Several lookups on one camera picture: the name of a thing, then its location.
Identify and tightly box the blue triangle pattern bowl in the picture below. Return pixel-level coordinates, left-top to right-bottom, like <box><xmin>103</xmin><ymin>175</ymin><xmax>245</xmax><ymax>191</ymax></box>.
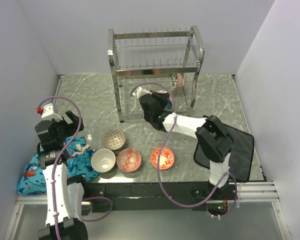
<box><xmin>164</xmin><ymin>100</ymin><xmax>173</xmax><ymax>110</ymax></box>

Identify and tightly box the black white leaf bowl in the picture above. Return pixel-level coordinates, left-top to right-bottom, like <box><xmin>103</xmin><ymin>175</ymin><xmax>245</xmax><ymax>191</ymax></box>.
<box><xmin>169</xmin><ymin>73</ymin><xmax>184</xmax><ymax>92</ymax></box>

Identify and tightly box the steel two-tier dish rack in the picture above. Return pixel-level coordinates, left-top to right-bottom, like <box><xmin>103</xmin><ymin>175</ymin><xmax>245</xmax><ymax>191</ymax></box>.
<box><xmin>107</xmin><ymin>25</ymin><xmax>205</xmax><ymax>123</ymax></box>

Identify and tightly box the orange floral pattern bowl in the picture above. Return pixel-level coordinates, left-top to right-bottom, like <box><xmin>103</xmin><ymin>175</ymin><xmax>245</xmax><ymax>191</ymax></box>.
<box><xmin>150</xmin><ymin>147</ymin><xmax>175</xmax><ymax>170</ymax></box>

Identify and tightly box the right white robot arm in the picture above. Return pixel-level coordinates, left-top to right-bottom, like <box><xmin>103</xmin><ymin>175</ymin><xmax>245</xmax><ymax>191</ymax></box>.
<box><xmin>132</xmin><ymin>87</ymin><xmax>234</xmax><ymax>200</ymax></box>

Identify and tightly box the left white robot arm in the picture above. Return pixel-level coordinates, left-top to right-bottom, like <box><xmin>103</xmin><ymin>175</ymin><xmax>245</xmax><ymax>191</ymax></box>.
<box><xmin>35</xmin><ymin>105</ymin><xmax>90</xmax><ymax>240</ymax></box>

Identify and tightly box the blue shark print cloth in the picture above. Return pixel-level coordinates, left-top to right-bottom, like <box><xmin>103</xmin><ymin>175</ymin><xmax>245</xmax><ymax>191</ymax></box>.
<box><xmin>17</xmin><ymin>136</ymin><xmax>100</xmax><ymax>196</ymax></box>

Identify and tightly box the brown floral pattern bowl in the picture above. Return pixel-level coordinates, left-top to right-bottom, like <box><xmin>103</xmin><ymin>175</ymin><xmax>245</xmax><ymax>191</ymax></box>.
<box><xmin>102</xmin><ymin>128</ymin><xmax>127</xmax><ymax>151</ymax></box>

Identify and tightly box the plain white grey bowl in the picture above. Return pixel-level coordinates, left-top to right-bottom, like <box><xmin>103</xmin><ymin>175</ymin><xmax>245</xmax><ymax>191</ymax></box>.
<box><xmin>90</xmin><ymin>148</ymin><xmax>116</xmax><ymax>173</ymax></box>

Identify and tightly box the red geometric pattern bowl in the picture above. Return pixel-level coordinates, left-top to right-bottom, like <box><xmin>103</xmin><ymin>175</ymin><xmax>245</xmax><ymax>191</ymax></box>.
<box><xmin>116</xmin><ymin>148</ymin><xmax>142</xmax><ymax>173</ymax></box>

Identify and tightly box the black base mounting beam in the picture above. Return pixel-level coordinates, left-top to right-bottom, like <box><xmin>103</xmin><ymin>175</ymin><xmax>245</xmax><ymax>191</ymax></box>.
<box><xmin>59</xmin><ymin>180</ymin><xmax>238</xmax><ymax>216</ymax></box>

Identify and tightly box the black microfibre cloth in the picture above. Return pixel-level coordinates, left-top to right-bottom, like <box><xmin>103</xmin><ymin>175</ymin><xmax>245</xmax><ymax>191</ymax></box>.
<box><xmin>193</xmin><ymin>122</ymin><xmax>255</xmax><ymax>183</ymax></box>

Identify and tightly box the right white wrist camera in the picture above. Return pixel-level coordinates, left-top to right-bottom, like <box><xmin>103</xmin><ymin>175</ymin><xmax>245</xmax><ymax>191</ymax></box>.
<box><xmin>130</xmin><ymin>87</ymin><xmax>152</xmax><ymax>99</ymax></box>

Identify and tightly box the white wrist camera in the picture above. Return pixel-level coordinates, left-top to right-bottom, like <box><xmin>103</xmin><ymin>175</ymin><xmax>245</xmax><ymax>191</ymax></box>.
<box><xmin>130</xmin><ymin>87</ymin><xmax>152</xmax><ymax>99</ymax></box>
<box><xmin>36</xmin><ymin>103</ymin><xmax>63</xmax><ymax>122</ymax></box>

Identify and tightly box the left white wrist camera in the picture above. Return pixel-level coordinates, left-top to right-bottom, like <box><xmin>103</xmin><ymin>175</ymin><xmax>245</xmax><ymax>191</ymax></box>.
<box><xmin>36</xmin><ymin>103</ymin><xmax>63</xmax><ymax>122</ymax></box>

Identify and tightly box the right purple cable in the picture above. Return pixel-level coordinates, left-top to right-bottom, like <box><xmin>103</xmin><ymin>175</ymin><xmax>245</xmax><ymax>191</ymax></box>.
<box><xmin>130</xmin><ymin>82</ymin><xmax>239</xmax><ymax>218</ymax></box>

